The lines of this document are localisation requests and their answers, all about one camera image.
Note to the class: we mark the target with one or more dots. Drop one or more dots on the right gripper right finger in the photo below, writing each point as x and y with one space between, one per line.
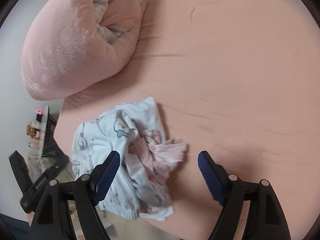
265 220

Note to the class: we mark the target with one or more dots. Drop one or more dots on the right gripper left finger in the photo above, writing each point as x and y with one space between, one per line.
52 218

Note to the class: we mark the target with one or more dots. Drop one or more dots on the light blue cartoon pajama garment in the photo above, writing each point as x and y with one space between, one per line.
132 193

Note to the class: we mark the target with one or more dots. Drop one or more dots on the pink clothes pile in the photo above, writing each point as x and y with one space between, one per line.
158 157

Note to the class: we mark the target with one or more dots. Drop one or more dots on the small black side table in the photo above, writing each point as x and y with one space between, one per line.
41 134

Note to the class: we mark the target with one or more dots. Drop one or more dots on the pink bed sheet mattress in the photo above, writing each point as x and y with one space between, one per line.
237 78

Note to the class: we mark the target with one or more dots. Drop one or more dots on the rolled pink quilt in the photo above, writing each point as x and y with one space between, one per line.
73 44

